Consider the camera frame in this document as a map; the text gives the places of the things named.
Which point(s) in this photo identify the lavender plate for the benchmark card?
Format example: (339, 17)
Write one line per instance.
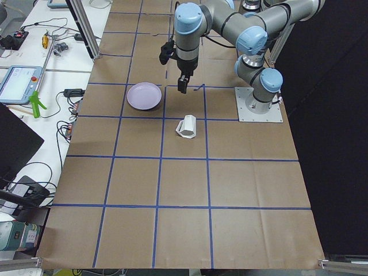
(144, 96)

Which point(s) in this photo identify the black power adapter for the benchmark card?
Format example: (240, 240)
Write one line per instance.
(68, 93)

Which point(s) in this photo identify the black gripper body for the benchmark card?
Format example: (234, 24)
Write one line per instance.
(187, 68)

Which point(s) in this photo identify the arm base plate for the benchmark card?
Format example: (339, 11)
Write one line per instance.
(249, 109)

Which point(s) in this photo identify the black monitor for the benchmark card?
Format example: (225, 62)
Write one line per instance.
(19, 143)

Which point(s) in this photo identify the yellow tool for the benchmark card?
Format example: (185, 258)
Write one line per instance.
(45, 41)

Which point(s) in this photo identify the teach pendant tablet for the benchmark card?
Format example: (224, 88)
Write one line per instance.
(19, 84)

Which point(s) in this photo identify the aluminium frame post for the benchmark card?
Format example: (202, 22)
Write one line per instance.
(80, 17)

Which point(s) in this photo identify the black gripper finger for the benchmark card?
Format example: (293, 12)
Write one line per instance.
(182, 84)

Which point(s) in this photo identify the brown paper table cover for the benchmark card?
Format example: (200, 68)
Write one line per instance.
(135, 194)

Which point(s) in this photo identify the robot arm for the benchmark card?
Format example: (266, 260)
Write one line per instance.
(248, 34)

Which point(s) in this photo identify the white angular cup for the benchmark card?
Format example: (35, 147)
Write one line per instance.
(186, 128)

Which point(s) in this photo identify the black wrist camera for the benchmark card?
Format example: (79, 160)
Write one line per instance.
(168, 51)

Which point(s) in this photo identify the green plastic clamp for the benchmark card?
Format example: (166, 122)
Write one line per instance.
(36, 104)

